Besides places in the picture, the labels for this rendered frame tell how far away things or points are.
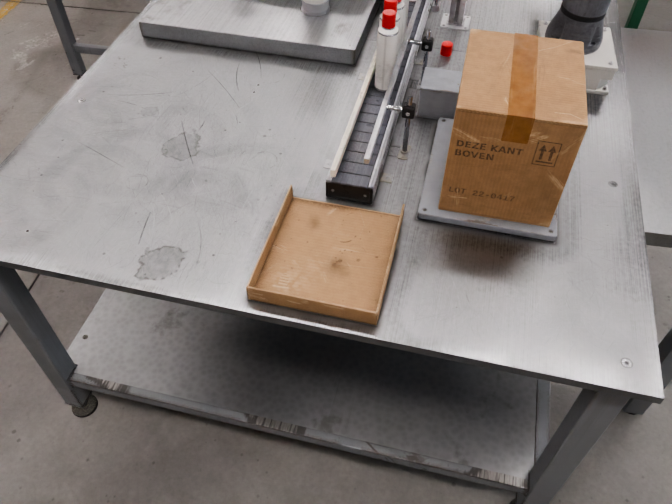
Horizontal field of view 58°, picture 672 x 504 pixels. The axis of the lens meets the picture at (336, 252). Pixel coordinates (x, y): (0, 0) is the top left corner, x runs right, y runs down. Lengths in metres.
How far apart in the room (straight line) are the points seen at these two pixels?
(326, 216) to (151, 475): 1.02
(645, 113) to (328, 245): 0.96
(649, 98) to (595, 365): 0.91
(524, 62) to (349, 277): 0.57
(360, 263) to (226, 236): 0.30
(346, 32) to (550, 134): 0.86
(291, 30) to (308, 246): 0.81
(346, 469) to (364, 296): 0.83
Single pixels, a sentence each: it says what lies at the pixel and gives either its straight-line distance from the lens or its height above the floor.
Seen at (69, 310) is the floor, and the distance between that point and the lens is 2.41.
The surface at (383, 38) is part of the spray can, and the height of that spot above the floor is 1.03.
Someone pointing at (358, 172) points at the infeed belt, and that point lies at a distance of 1.39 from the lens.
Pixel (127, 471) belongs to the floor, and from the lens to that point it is 2.03.
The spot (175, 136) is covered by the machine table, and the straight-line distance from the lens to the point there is 1.62.
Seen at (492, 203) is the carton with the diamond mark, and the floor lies 0.89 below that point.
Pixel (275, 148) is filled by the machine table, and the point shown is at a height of 0.83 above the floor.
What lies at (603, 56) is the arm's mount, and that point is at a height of 0.92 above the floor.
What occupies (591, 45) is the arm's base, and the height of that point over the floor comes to 0.94.
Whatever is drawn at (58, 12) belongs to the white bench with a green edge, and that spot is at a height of 0.38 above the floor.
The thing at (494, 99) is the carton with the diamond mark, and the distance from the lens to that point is 1.22.
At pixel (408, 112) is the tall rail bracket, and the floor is 0.96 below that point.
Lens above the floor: 1.80
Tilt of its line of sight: 49 degrees down
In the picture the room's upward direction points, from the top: straight up
